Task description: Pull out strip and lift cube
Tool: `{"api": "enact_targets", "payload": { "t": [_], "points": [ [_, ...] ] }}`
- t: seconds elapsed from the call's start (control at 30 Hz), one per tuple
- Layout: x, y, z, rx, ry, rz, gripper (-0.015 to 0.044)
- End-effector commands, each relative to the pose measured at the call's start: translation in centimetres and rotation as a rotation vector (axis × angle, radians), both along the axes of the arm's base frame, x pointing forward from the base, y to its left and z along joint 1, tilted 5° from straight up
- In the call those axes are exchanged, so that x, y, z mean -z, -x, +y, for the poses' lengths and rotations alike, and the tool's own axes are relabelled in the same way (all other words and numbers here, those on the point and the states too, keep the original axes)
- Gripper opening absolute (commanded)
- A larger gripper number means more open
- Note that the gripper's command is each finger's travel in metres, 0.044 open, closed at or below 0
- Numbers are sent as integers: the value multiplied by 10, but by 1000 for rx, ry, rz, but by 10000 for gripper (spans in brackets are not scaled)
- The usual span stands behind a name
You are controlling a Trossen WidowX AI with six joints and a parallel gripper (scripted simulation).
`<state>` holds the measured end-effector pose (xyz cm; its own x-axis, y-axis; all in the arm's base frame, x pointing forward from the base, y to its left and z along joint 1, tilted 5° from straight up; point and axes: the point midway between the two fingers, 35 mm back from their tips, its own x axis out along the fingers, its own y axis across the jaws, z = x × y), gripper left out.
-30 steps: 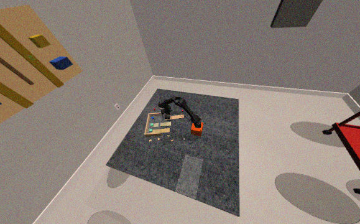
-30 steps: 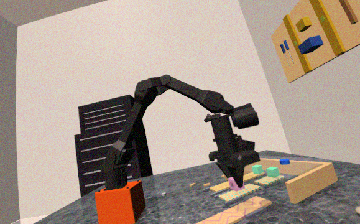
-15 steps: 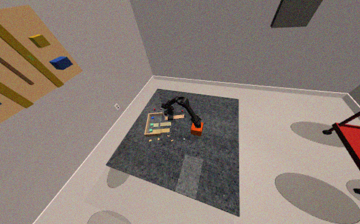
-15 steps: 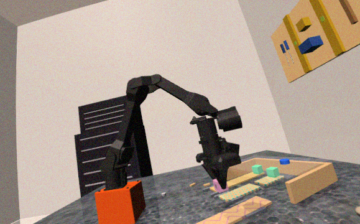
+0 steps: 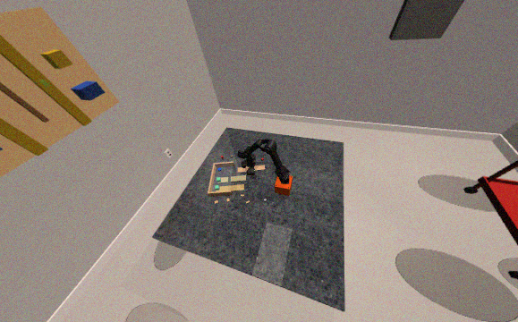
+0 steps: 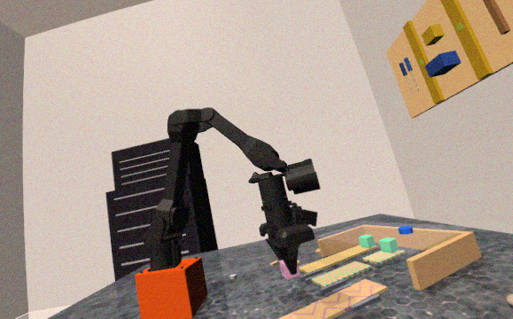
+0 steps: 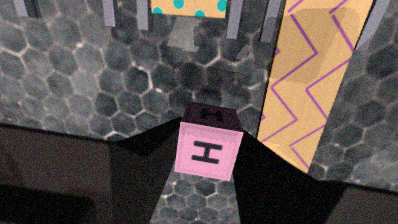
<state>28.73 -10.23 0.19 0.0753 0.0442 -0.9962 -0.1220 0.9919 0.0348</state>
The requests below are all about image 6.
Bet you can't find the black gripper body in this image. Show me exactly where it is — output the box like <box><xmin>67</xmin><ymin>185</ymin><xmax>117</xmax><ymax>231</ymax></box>
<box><xmin>259</xmin><ymin>197</ymin><xmax>315</xmax><ymax>248</ymax></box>

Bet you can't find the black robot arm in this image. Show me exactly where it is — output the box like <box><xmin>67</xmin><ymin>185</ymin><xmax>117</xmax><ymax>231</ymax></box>
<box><xmin>143</xmin><ymin>107</ymin><xmax>321</xmax><ymax>272</ymax></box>

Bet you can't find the orange strip with teal polka dots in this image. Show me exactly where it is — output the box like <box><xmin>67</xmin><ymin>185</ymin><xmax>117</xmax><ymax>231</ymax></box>
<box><xmin>311</xmin><ymin>261</ymin><xmax>372</xmax><ymax>288</ymax></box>

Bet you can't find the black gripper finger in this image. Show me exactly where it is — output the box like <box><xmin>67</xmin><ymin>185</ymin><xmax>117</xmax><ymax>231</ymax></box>
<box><xmin>266</xmin><ymin>238</ymin><xmax>283</xmax><ymax>261</ymax></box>
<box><xmin>274</xmin><ymin>243</ymin><xmax>301</xmax><ymax>275</ymax></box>

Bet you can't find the blue short cylinder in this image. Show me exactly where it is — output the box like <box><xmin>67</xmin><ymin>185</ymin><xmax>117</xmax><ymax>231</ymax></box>
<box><xmin>399</xmin><ymin>226</ymin><xmax>413</xmax><ymax>235</ymax></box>

